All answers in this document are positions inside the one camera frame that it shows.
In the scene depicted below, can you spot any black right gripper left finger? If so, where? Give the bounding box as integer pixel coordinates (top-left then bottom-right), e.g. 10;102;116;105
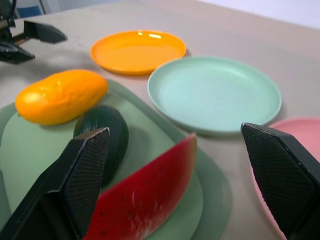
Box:
0;126;111;240

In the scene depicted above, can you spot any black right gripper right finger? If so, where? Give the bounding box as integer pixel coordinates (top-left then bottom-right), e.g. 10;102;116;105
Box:
240;122;320;240

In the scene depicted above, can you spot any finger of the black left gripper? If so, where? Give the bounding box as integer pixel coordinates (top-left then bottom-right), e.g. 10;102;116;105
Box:
0;41;36;65
23;20;68;45

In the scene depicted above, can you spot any pink plate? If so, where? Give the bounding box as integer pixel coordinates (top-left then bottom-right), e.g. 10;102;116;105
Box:
250;118;320;240

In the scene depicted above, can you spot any orange plate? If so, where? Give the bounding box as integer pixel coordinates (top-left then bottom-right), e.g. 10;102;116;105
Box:
90;29;187;76

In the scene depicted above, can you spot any light green plate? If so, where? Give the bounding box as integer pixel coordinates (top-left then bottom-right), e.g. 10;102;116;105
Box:
147;56;283;137

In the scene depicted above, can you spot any blue background object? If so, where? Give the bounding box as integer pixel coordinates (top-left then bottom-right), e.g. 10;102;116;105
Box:
16;5;42;19

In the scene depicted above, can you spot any green tray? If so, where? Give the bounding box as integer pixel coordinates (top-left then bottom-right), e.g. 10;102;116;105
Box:
0;78;232;240

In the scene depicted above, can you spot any dark green avocado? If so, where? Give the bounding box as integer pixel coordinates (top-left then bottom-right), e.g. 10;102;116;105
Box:
73;105;130;187

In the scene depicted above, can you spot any orange yellow mango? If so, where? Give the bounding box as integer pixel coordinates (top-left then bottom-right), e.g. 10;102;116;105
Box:
15;69;109;126

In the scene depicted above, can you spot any red watermelon slice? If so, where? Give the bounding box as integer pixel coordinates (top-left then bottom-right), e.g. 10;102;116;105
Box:
83;133;198;240

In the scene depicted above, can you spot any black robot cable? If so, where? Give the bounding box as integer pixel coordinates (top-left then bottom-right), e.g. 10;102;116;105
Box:
4;0;18;26

